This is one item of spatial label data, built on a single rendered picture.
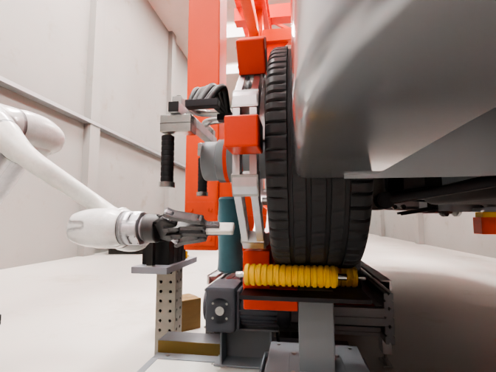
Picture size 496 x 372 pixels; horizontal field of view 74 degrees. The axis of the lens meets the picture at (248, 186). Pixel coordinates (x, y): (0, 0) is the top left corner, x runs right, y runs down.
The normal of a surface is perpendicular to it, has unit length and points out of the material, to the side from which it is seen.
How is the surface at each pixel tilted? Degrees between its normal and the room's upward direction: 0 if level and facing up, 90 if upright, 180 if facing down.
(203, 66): 90
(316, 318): 90
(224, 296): 90
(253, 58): 125
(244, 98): 90
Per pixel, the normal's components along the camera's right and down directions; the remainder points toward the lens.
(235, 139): -0.15, -0.10
